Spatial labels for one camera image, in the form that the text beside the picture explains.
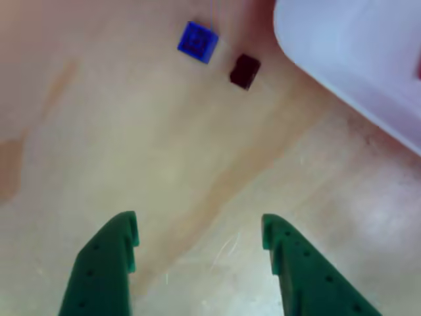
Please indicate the small black lego brick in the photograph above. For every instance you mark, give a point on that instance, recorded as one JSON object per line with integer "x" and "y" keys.
{"x": 245, "y": 72}

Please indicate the small blue lego brick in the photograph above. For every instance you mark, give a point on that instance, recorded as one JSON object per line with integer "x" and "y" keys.
{"x": 197, "y": 42}

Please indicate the white plastic bin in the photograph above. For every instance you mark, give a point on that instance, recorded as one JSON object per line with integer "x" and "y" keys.
{"x": 345, "y": 42}

